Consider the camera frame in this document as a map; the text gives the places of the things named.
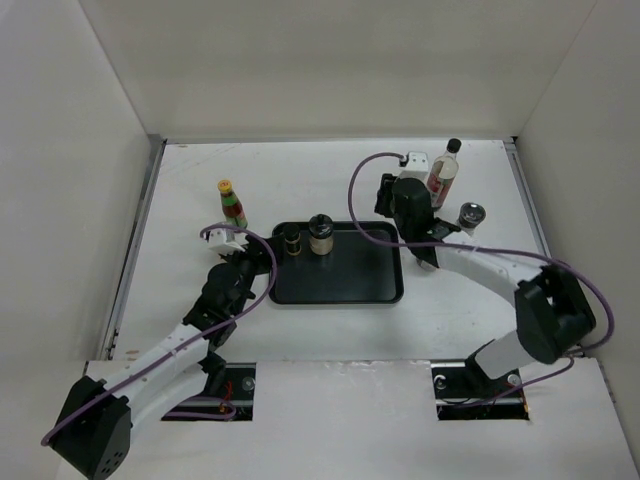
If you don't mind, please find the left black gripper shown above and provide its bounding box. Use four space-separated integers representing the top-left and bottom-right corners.
219 234 283 316

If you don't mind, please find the tall clear vinegar bottle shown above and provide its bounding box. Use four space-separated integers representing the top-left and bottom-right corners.
426 138 462 211

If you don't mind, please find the wide black-capped seasoning jar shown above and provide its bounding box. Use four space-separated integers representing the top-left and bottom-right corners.
308 213 334 256

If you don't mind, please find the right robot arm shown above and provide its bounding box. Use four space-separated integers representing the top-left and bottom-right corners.
374 174 596 396

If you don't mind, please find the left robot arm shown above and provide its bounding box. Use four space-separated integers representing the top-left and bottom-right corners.
42 239 277 479

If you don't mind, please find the clear salt grinder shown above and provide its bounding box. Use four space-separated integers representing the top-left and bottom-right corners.
457 202 486 236

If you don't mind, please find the white-lidded chili jar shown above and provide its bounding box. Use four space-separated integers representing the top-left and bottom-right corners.
417 259 438 272

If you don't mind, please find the red chili sauce bottle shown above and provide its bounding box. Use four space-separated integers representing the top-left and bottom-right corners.
217 179 248 228

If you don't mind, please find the black plastic tray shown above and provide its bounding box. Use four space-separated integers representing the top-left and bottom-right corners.
270 221 404 305

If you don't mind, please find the small black-capped spice jar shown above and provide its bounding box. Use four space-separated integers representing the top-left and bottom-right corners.
282 223 301 257

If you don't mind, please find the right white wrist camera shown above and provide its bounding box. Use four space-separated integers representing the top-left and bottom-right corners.
399 151 431 181

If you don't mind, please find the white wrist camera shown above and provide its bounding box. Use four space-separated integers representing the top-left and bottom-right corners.
399 151 431 181
199 222 244 255

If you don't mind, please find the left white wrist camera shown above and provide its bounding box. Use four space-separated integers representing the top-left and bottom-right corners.
199 222 244 255

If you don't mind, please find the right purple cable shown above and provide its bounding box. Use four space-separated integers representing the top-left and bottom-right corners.
347 152 615 406

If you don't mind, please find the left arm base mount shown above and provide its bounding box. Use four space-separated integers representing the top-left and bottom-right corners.
162 363 257 422

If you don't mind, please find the aluminium table edge rail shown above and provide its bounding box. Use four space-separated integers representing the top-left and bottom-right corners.
96 134 167 360

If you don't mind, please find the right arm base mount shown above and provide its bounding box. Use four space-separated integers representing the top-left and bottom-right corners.
430 361 529 421

